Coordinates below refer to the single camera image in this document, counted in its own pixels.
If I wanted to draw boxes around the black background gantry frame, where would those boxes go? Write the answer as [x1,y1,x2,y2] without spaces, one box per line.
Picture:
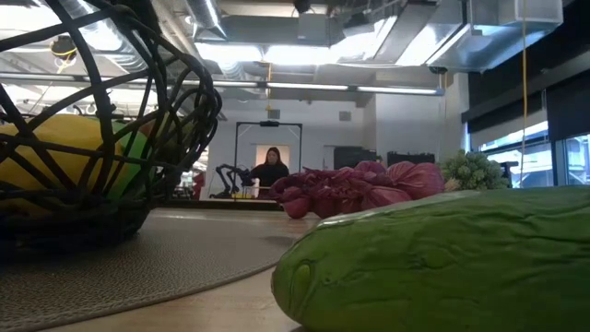
[233,120,304,168]

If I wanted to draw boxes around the green apple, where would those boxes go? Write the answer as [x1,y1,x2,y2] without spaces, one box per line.
[108,120,149,199]

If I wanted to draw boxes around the ceiling cable reel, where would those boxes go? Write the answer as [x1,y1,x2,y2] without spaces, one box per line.
[50,35,78,60]

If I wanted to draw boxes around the short yellow hanging cord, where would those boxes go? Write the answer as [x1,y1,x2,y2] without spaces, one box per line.
[265,62,274,112]

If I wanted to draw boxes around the round grey placemat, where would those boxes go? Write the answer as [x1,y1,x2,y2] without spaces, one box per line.
[0,209,319,332]

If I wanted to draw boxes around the black wire basket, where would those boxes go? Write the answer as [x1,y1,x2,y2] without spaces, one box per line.
[0,0,223,253]

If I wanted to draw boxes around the long fluorescent light tube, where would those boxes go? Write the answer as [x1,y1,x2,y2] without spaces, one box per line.
[211,78,446,97]

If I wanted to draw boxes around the large green cucumber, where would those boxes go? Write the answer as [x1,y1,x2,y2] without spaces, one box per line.
[270,186,590,332]

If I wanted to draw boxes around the red background object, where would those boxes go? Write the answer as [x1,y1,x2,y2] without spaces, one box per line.
[192,171,207,200]

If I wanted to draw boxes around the yellow lemon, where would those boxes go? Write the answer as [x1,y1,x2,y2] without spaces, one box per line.
[0,113,124,217]

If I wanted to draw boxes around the person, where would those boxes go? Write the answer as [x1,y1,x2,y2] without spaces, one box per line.
[251,147,290,198]

